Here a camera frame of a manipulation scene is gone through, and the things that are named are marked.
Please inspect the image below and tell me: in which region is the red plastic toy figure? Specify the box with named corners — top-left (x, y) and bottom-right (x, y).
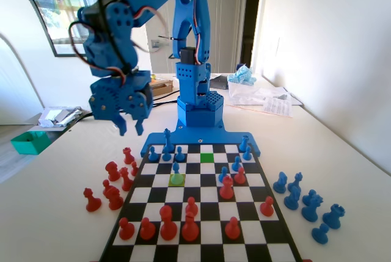
top-left (122, 147), bottom-right (135, 165)

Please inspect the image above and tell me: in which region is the blue chess king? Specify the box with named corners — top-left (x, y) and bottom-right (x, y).
top-left (163, 128), bottom-right (176, 155)

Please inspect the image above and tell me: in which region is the red chess knight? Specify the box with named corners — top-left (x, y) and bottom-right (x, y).
top-left (104, 161), bottom-right (122, 183)
top-left (105, 185), bottom-right (125, 211)

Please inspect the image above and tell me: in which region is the red chess bishop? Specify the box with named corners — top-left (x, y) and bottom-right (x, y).
top-left (181, 211), bottom-right (200, 242)
top-left (119, 167), bottom-right (134, 192)

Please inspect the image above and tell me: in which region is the blue chess queen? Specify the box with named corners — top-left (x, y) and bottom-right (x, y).
top-left (288, 172), bottom-right (304, 192)

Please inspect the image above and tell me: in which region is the blue chess bishop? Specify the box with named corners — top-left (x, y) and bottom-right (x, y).
top-left (283, 185), bottom-right (302, 211)

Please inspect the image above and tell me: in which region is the long cardboard box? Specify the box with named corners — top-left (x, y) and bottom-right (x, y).
top-left (150, 80), bottom-right (174, 98)

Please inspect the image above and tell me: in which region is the silver white packaging pile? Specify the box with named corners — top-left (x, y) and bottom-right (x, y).
top-left (38, 106), bottom-right (84, 128)

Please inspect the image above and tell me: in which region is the dark side table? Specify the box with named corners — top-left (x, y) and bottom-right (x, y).
top-left (30, 106), bottom-right (92, 140)

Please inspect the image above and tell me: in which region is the green plastic bin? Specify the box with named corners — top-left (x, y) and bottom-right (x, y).
top-left (10, 130), bottom-right (51, 155)

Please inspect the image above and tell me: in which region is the dark grey pad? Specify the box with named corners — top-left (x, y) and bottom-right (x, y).
top-left (210, 74), bottom-right (232, 90)

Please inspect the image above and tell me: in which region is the white arched panel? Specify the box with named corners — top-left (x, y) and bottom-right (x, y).
top-left (0, 0), bottom-right (46, 126)

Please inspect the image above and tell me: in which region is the black white chessboard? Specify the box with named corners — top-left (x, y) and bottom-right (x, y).
top-left (98, 143), bottom-right (304, 262)

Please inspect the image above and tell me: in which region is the black framed poster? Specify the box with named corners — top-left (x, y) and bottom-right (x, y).
top-left (0, 0), bottom-right (125, 57)

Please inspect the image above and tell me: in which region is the blue white crumpled cloth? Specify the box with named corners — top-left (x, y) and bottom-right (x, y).
top-left (227, 63), bottom-right (258, 87)

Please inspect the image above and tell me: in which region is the clear plastic bag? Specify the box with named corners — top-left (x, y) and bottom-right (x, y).
top-left (227, 81), bottom-right (294, 106)

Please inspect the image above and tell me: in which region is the printed paper sheet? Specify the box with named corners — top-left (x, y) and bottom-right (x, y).
top-left (261, 96), bottom-right (294, 118)

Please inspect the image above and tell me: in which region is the blue base plate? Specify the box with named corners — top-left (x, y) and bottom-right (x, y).
top-left (139, 124), bottom-right (262, 158)

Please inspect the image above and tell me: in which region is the blue gripper camera box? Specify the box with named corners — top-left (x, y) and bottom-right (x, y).
top-left (143, 74), bottom-right (154, 115)

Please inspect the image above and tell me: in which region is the red white servo wire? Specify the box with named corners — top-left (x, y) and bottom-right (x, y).
top-left (130, 5), bottom-right (169, 56)

